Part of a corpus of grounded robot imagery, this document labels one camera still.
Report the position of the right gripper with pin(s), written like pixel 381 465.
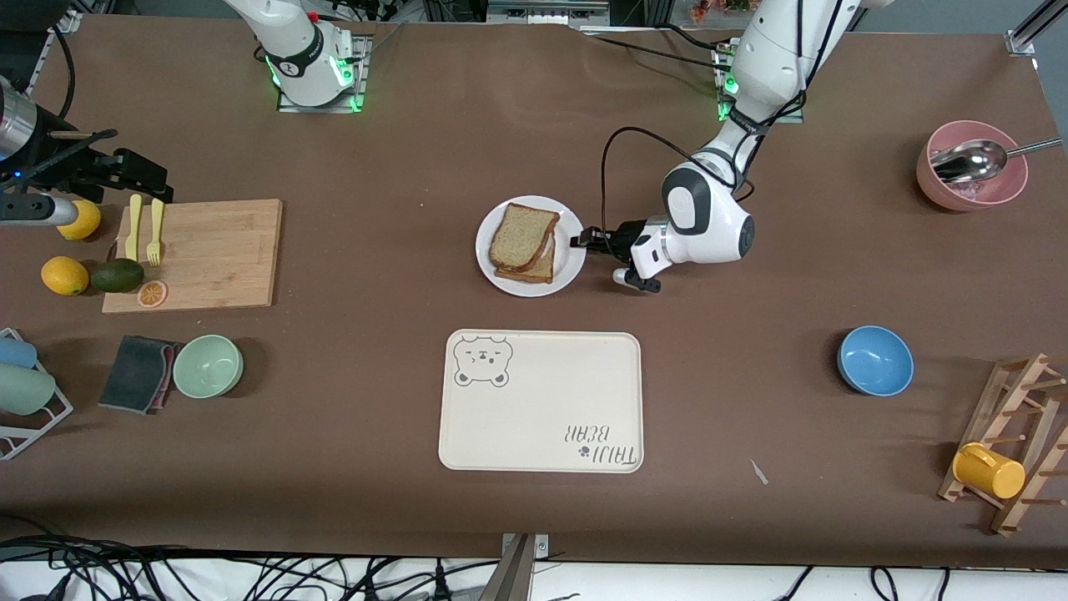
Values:
pixel 73 165

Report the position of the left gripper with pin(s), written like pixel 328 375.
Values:
pixel 624 234

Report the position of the white round plate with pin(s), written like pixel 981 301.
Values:
pixel 571 225

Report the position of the plain bread slice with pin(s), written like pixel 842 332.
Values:
pixel 521 234

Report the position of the yellow plastic knife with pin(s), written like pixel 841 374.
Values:
pixel 133 234

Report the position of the yellow lemon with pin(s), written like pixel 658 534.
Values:
pixel 64 275
pixel 86 224

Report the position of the yellow plastic fork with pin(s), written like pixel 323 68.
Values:
pixel 155 238

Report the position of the green avocado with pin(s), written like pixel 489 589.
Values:
pixel 117 275

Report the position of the wooden cutting board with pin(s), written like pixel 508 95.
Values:
pixel 217 250

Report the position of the orange half slice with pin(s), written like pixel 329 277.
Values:
pixel 152 294

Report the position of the cream bear print tray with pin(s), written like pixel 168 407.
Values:
pixel 542 401

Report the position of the grey folded cloth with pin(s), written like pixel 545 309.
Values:
pixel 133 376

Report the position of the pale green bowl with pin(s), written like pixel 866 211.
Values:
pixel 208 366

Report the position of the light blue cup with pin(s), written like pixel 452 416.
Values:
pixel 17 352

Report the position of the grey equipment box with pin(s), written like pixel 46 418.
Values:
pixel 542 12

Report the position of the pale green cup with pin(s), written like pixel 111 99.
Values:
pixel 25 390

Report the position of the small paper scrap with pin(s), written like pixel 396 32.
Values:
pixel 759 472

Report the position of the blue bowl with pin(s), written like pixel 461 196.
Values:
pixel 875 361

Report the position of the grey metal profile bar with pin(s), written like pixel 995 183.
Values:
pixel 511 576

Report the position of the pink bowl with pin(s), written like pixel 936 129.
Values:
pixel 972 196

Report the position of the metal spoon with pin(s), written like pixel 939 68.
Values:
pixel 972 160

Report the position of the wooden mug rack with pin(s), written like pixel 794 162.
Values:
pixel 1022 384

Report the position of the yellow mug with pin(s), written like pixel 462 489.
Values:
pixel 989 472

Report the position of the aluminium frame rail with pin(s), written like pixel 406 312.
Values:
pixel 67 21

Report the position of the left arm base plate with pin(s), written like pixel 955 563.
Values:
pixel 724 100

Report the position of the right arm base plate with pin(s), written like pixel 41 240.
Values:
pixel 365 67

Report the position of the metal bracket plate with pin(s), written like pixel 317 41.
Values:
pixel 542 547

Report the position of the aluminium frame corner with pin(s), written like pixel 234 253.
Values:
pixel 1020 42

